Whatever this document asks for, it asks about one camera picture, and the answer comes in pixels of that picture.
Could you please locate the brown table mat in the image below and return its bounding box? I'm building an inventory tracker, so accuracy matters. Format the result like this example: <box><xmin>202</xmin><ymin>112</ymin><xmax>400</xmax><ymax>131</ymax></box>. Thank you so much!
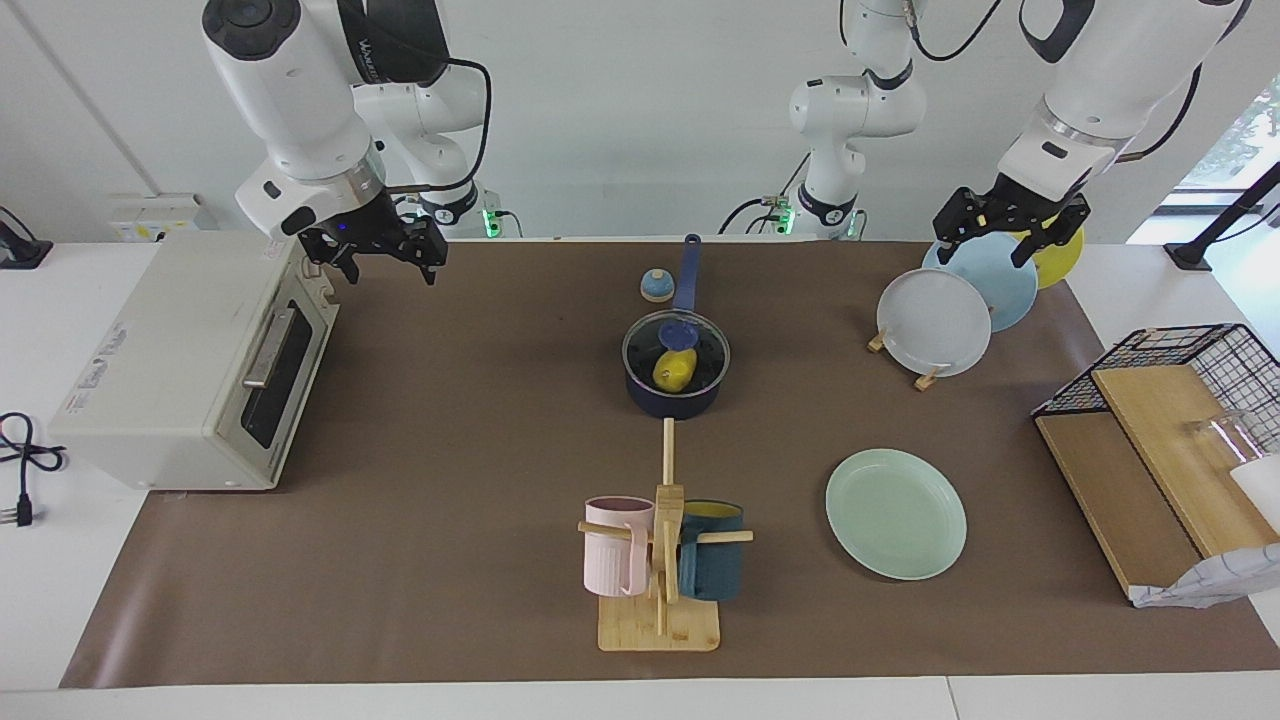
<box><xmin>60</xmin><ymin>240</ymin><xmax>1280</xmax><ymax>689</ymax></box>

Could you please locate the black desk clamp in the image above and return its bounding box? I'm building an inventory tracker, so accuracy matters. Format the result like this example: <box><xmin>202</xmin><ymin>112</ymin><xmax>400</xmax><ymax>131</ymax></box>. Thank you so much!
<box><xmin>0</xmin><ymin>205</ymin><xmax>53</xmax><ymax>271</ymax></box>

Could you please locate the wooden plate rack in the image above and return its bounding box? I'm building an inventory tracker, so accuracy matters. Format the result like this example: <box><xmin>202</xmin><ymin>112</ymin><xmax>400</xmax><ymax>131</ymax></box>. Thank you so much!
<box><xmin>866</xmin><ymin>320</ymin><xmax>946</xmax><ymax>392</ymax></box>

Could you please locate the dark teal mug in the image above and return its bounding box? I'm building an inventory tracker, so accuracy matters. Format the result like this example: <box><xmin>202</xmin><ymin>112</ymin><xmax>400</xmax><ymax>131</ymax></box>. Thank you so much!
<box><xmin>678</xmin><ymin>500</ymin><xmax>745</xmax><ymax>602</ymax></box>

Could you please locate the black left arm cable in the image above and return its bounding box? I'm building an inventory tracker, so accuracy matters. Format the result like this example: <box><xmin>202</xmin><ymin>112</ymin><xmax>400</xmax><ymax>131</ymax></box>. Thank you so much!
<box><xmin>903</xmin><ymin>0</ymin><xmax>1203</xmax><ymax>163</ymax></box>

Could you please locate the clear glass cup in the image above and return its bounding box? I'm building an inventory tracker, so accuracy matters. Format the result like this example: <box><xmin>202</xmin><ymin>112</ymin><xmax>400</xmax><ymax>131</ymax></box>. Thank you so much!
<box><xmin>1188</xmin><ymin>410</ymin><xmax>1263</xmax><ymax>471</ymax></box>

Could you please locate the yellow lemon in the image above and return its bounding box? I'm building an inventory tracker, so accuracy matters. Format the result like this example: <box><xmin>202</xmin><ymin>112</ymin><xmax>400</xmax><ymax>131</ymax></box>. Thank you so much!
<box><xmin>653</xmin><ymin>347</ymin><xmax>699</xmax><ymax>392</ymax></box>

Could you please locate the white plastic cup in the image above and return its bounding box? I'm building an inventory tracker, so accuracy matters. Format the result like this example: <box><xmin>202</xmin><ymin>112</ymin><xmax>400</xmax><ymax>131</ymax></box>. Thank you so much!
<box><xmin>1230</xmin><ymin>455</ymin><xmax>1280</xmax><ymax>506</ymax></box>

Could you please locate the black pot purple handle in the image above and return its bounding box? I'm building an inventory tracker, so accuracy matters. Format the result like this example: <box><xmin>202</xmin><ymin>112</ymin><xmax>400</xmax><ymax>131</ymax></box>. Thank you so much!
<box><xmin>621</xmin><ymin>234</ymin><xmax>732</xmax><ymax>420</ymax></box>

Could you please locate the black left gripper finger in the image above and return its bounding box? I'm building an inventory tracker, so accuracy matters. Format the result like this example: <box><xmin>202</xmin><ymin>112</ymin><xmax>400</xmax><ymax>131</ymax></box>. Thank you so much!
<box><xmin>932</xmin><ymin>190</ymin><xmax>977</xmax><ymax>269</ymax></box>
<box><xmin>1011</xmin><ymin>199</ymin><xmax>1092</xmax><ymax>269</ymax></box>

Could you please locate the wooden mug tree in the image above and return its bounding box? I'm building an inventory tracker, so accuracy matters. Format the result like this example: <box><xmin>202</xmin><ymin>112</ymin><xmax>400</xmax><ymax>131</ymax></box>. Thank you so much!
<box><xmin>577</xmin><ymin>418</ymin><xmax>754</xmax><ymax>653</ymax></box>

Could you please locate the black power cord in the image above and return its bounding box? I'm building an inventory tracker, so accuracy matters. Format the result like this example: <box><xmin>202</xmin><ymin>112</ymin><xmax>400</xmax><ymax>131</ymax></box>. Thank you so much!
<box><xmin>0</xmin><ymin>412</ymin><xmax>69</xmax><ymax>528</ymax></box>

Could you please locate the pink ribbed mug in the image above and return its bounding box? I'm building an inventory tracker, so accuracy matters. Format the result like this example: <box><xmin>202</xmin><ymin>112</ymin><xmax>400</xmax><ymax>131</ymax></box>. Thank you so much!
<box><xmin>584</xmin><ymin>496</ymin><xmax>656</xmax><ymax>598</ymax></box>

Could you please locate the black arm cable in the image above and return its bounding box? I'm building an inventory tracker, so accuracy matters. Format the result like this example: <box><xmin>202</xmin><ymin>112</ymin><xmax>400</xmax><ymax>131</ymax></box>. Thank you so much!
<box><xmin>385</xmin><ymin>58</ymin><xmax>494</xmax><ymax>197</ymax></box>
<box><xmin>903</xmin><ymin>0</ymin><xmax>1203</xmax><ymax>163</ymax></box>

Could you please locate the light blue plate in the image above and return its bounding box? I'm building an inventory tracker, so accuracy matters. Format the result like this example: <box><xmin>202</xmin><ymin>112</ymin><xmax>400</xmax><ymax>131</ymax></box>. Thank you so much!
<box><xmin>921</xmin><ymin>226</ymin><xmax>1040</xmax><ymax>333</ymax></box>

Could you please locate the grey plate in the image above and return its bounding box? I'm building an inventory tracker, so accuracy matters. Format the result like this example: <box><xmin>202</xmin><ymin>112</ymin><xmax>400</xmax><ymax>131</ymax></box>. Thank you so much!
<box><xmin>877</xmin><ymin>268</ymin><xmax>993</xmax><ymax>378</ymax></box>

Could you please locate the black wire basket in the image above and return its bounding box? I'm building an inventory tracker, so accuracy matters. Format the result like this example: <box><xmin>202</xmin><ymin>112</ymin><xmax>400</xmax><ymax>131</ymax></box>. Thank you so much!
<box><xmin>1032</xmin><ymin>323</ymin><xmax>1280</xmax><ymax>456</ymax></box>

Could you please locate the white wall socket box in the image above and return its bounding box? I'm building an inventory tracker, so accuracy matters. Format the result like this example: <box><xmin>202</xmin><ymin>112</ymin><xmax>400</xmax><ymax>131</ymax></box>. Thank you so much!
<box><xmin>108</xmin><ymin>193</ymin><xmax>216</xmax><ymax>243</ymax></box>

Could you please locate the pale green plate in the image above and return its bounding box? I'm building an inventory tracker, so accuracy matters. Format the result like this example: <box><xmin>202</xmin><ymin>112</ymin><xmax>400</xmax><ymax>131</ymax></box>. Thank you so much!
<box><xmin>825</xmin><ymin>448</ymin><xmax>968</xmax><ymax>581</ymax></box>

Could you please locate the white checked cloth bag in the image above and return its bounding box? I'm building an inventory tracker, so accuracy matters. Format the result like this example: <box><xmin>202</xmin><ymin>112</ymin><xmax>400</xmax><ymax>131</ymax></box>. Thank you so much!
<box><xmin>1130</xmin><ymin>544</ymin><xmax>1280</xmax><ymax>609</ymax></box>

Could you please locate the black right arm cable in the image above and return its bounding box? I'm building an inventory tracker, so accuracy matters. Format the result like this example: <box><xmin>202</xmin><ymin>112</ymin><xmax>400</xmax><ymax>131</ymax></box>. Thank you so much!
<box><xmin>385</xmin><ymin>58</ymin><xmax>494</xmax><ymax>197</ymax></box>

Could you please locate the beige toaster oven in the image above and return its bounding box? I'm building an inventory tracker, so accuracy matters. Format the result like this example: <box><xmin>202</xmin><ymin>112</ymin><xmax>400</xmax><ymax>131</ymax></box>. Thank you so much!
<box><xmin>48</xmin><ymin>230</ymin><xmax>341</xmax><ymax>492</ymax></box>

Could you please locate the glass lid blue knob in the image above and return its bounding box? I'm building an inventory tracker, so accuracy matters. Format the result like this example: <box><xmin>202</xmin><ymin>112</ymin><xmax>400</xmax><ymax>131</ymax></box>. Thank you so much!
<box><xmin>622</xmin><ymin>310</ymin><xmax>732</xmax><ymax>396</ymax></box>

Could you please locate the black camera stand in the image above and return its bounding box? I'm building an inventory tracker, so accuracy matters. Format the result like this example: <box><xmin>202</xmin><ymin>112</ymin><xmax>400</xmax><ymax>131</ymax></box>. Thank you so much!
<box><xmin>1163</xmin><ymin>160</ymin><xmax>1280</xmax><ymax>271</ymax></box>

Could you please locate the yellow plate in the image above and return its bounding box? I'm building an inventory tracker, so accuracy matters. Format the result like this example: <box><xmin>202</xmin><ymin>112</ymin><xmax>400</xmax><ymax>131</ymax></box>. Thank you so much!
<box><xmin>1010</xmin><ymin>222</ymin><xmax>1085</xmax><ymax>290</ymax></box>

